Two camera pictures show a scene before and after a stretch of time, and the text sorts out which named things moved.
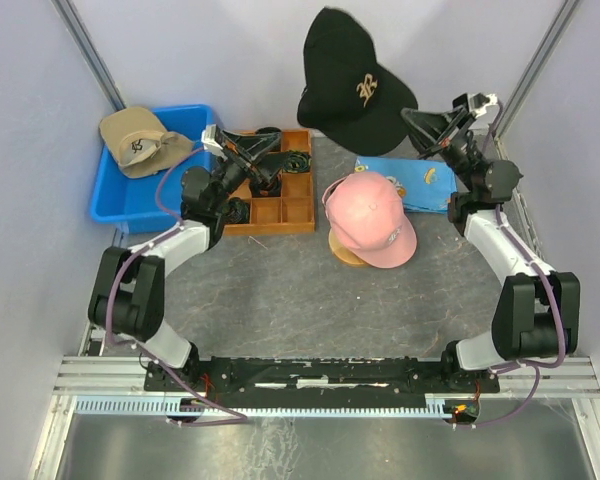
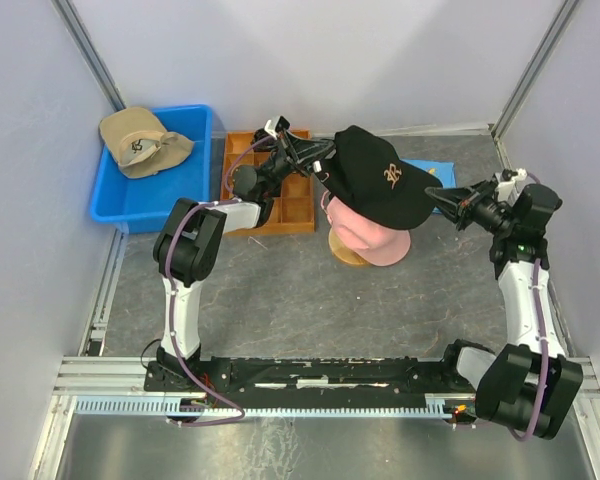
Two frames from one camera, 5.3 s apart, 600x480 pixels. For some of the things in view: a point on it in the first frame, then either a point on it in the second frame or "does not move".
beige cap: [139, 143] does not move
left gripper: [249, 149] to [289, 143]
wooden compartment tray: [293, 210] does not move
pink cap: [367, 216] does not move
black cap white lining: [347, 96] to [367, 180]
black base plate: [322, 379] does not move
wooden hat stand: [340, 251] does not move
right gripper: [436, 125] to [468, 198]
